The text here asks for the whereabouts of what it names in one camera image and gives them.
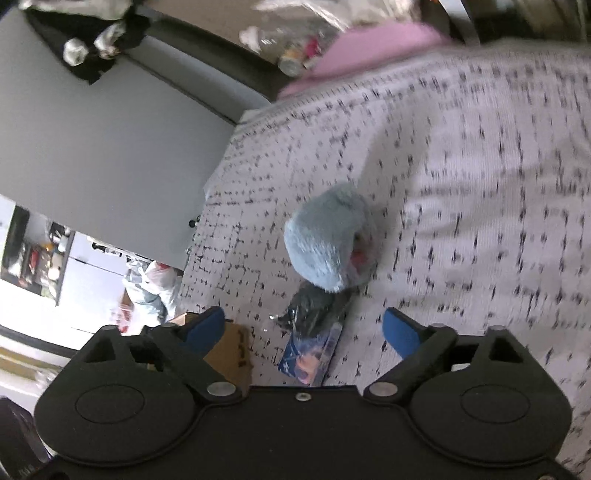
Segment kitchen shelf with appliances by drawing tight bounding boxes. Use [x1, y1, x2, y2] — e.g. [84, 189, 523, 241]
[1, 205, 75, 305]

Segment open cardboard box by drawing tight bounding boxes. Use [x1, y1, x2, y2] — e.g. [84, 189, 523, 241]
[168, 307, 252, 395]

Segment pink bed sheet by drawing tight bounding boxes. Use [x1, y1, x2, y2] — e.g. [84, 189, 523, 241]
[277, 21, 453, 99]

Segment hanging dark clothes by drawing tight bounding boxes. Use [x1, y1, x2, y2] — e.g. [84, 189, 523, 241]
[18, 1, 151, 85]

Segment grey-blue trash bag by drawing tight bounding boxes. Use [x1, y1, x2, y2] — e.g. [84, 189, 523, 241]
[123, 267, 161, 319]

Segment patterned grey bed blanket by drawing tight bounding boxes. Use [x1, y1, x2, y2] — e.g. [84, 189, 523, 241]
[180, 41, 590, 479]

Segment blue fluffy plush toy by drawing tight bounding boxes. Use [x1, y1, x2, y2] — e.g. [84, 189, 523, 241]
[283, 183, 376, 293]

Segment large clear water bottle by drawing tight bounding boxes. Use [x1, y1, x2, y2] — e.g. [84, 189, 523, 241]
[238, 1, 352, 53]

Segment white trash bag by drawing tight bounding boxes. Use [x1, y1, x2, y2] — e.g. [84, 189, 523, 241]
[139, 261, 182, 323]

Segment paper cup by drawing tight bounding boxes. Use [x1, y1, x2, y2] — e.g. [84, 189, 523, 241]
[277, 49, 305, 78]

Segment clear bag of dark items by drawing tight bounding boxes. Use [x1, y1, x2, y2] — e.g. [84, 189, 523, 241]
[270, 281, 353, 387]

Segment red printed plastic bag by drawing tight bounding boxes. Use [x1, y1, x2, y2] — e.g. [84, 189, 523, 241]
[116, 292, 134, 333]

